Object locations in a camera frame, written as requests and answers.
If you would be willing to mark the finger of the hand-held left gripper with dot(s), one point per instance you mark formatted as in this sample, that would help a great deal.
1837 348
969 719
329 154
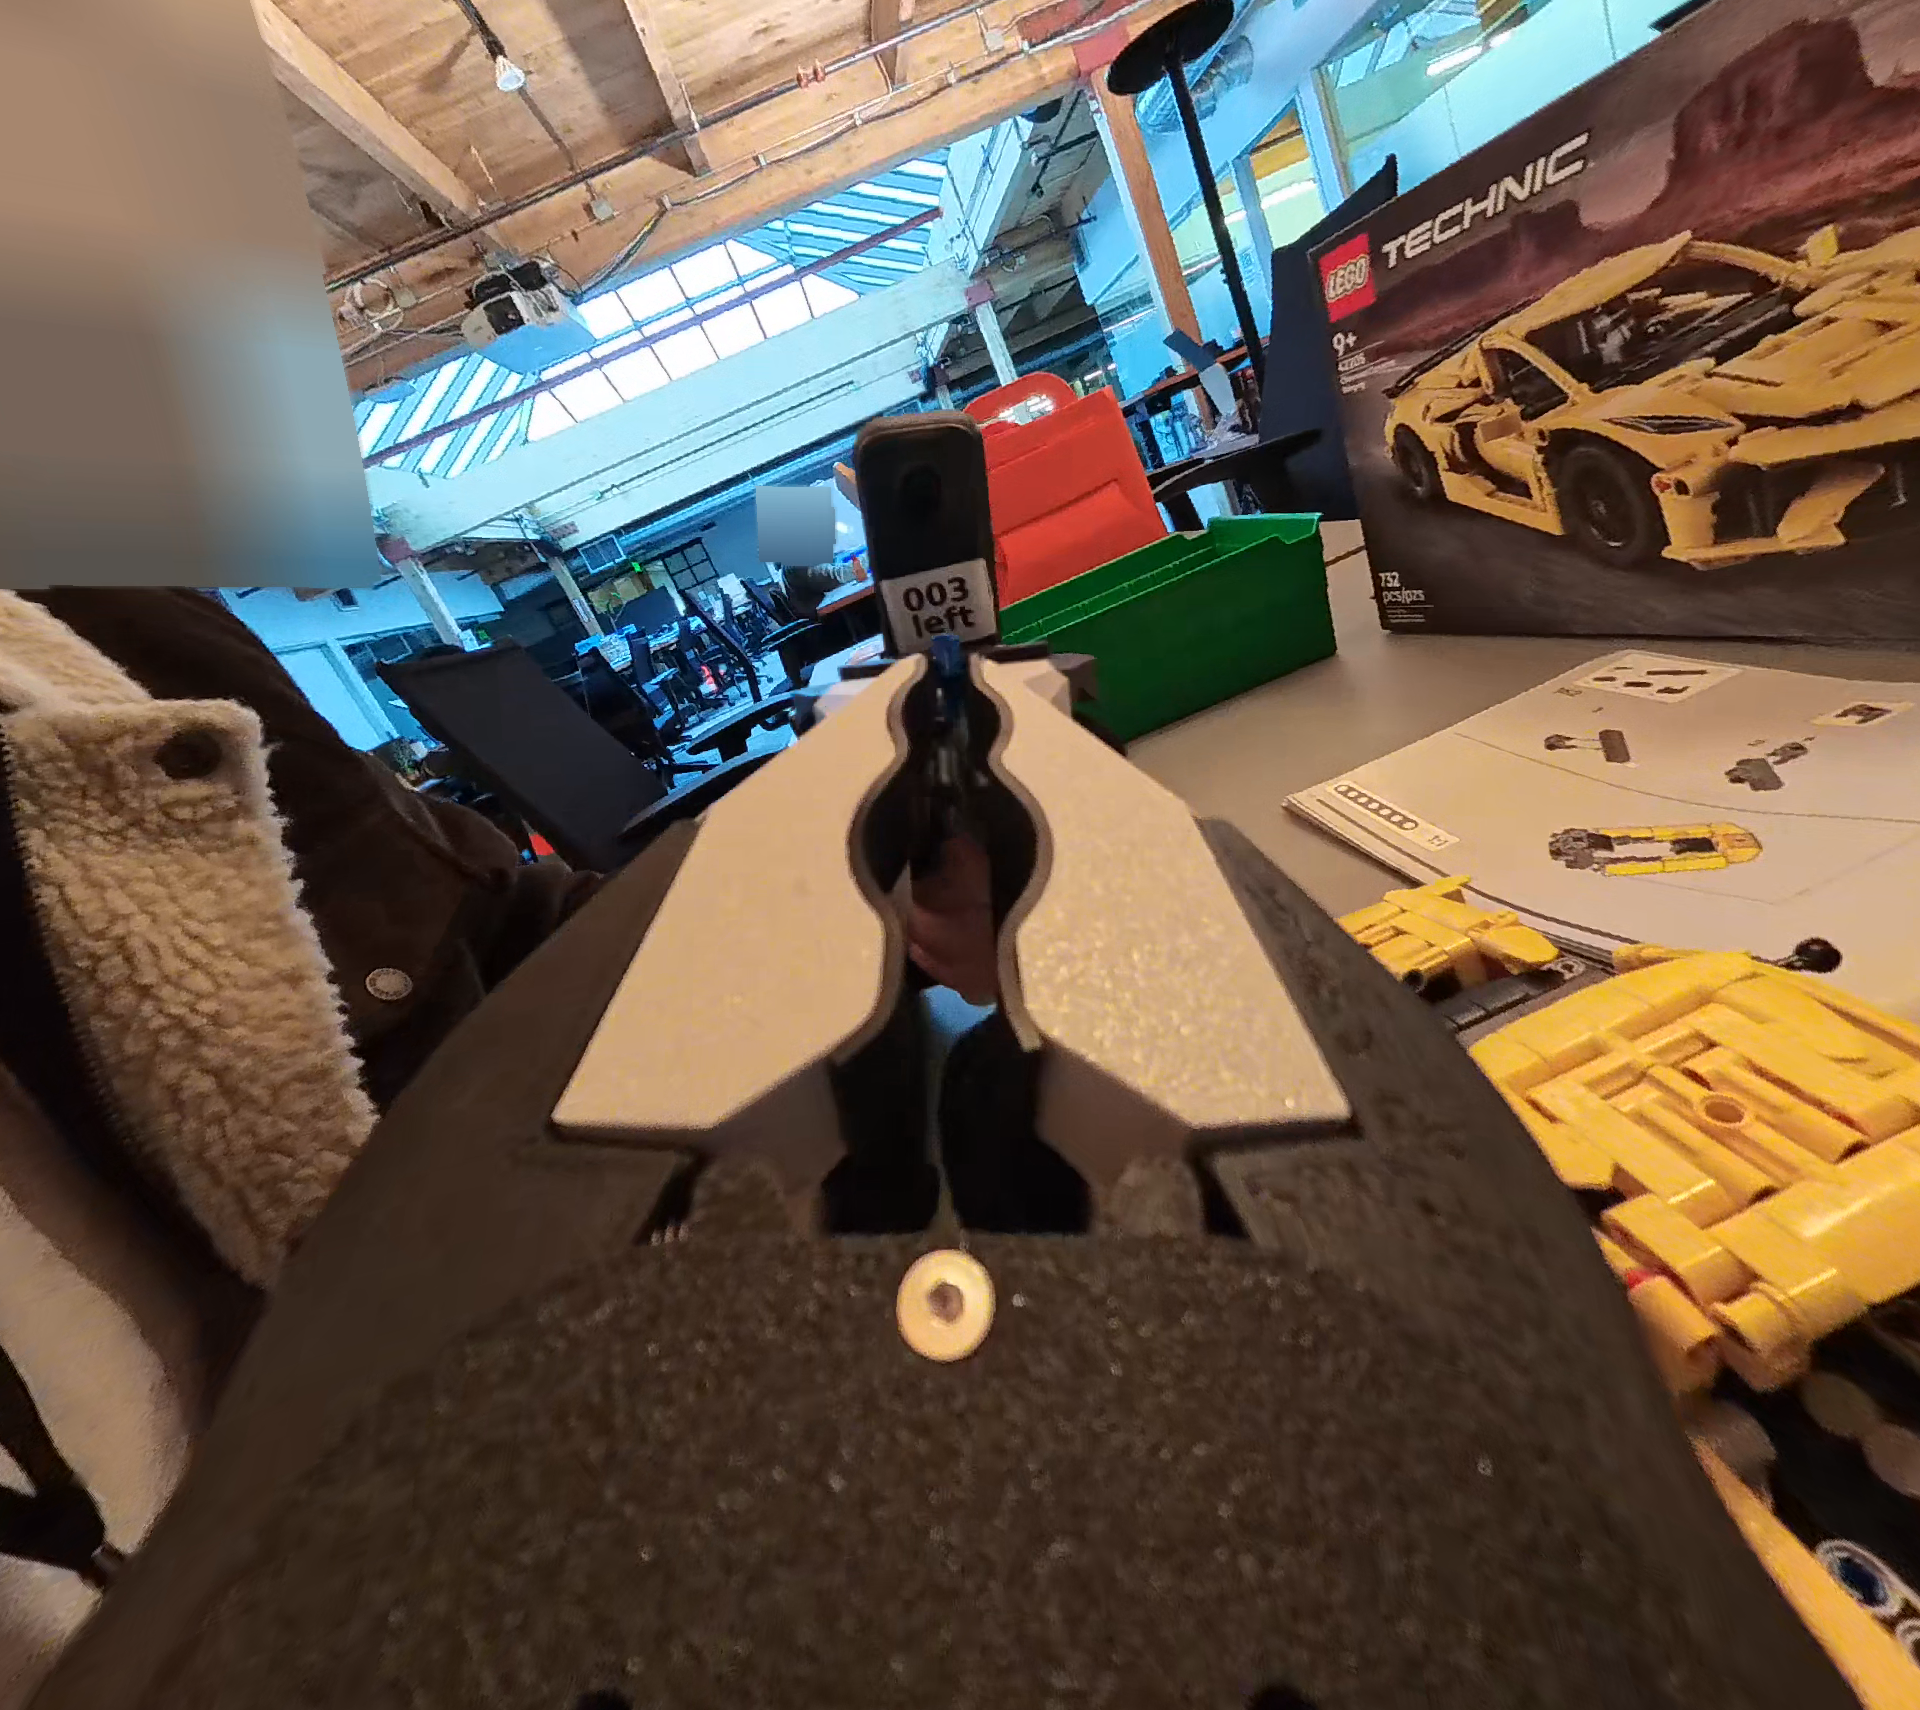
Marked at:
833 695
1092 704

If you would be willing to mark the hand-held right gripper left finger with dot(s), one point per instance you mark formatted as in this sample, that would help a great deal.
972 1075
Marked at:
720 990

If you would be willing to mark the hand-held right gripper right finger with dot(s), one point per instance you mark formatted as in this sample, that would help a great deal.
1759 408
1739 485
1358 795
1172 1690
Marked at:
1185 990

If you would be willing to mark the person's left hand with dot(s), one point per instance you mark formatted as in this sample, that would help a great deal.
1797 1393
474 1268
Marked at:
953 931

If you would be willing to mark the green plastic bin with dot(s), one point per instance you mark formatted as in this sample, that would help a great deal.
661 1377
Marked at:
1200 631

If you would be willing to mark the red plastic case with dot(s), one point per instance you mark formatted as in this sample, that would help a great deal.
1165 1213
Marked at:
1072 481

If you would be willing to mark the open instruction booklet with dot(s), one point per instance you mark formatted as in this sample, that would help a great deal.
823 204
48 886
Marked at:
1500 765

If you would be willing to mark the white mounted projector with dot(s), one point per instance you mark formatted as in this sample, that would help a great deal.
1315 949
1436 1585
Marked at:
519 315

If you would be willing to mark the black disc-headed floor lamp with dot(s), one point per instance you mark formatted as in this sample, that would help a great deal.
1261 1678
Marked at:
1171 38

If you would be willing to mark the yellow toy brick car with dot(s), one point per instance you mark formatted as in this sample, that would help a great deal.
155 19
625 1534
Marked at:
1725 1111

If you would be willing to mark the brown fleece-lined jacket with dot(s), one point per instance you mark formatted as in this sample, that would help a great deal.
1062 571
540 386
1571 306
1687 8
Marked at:
150 870

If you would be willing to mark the track spotlight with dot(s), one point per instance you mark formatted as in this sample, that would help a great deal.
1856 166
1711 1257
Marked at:
510 73

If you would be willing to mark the toy car set box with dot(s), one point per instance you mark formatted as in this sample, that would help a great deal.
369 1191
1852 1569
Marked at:
1650 391

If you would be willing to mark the white striped shirt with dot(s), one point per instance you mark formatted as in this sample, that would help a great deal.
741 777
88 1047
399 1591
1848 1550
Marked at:
90 1291

